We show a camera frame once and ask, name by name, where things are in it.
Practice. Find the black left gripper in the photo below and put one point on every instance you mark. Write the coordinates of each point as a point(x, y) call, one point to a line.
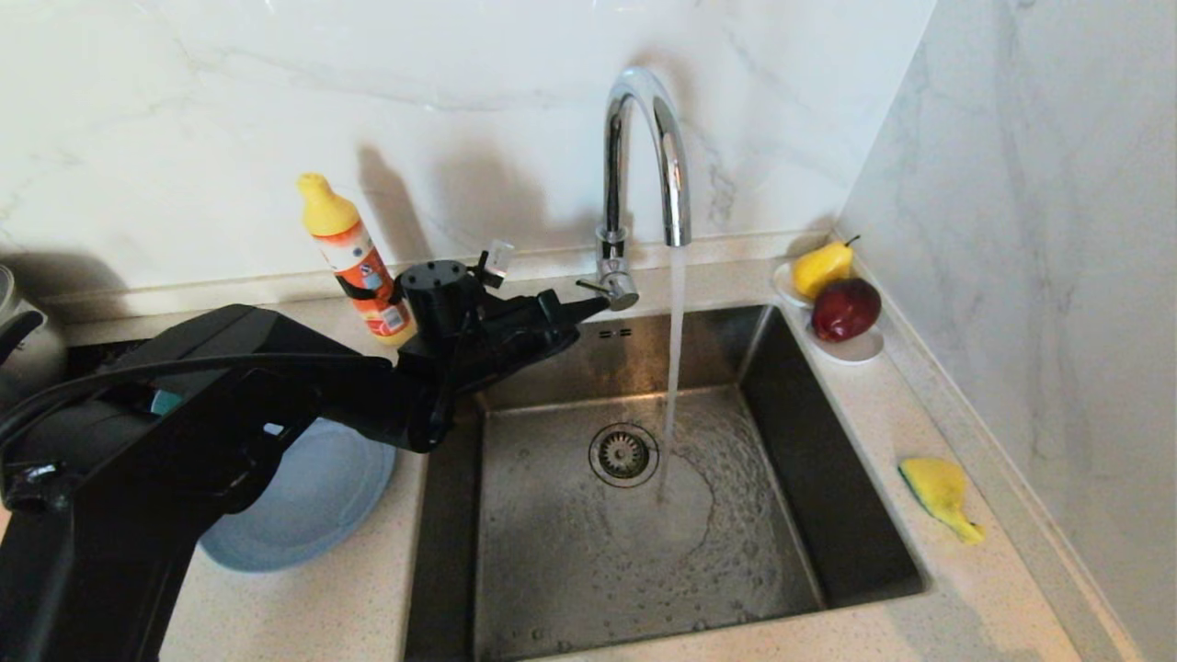
point(506, 340)

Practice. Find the chrome gooseneck faucet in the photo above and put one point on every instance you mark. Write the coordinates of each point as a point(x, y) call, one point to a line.
point(618, 265)

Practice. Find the orange yellow-capped detergent bottle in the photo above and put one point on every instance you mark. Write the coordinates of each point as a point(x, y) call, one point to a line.
point(354, 262)

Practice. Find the blue-grey plate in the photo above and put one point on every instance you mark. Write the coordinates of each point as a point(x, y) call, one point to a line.
point(322, 496)

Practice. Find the yellow sponge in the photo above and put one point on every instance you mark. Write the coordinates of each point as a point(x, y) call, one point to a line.
point(933, 485)

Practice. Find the teal bowl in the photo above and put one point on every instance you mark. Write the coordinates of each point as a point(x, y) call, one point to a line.
point(164, 403)

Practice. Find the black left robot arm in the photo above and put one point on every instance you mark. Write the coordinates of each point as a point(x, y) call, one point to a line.
point(184, 432)

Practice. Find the stainless steel sink basin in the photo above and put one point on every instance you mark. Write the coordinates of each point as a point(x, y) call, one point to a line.
point(570, 588)

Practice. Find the round metal drain strainer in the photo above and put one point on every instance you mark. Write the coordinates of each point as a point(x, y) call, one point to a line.
point(623, 454)

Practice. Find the small white dish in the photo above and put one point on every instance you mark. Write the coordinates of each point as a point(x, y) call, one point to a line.
point(852, 351)
point(783, 283)

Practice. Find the yellow pear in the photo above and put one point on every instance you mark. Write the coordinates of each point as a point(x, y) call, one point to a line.
point(820, 268)

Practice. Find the dark red apple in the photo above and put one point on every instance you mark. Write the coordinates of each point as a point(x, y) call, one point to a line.
point(844, 309)

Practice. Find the silver pot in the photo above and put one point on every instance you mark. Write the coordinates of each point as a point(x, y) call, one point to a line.
point(23, 349)

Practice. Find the clear-cased left wrist camera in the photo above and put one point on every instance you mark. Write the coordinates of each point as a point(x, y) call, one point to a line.
point(495, 259)

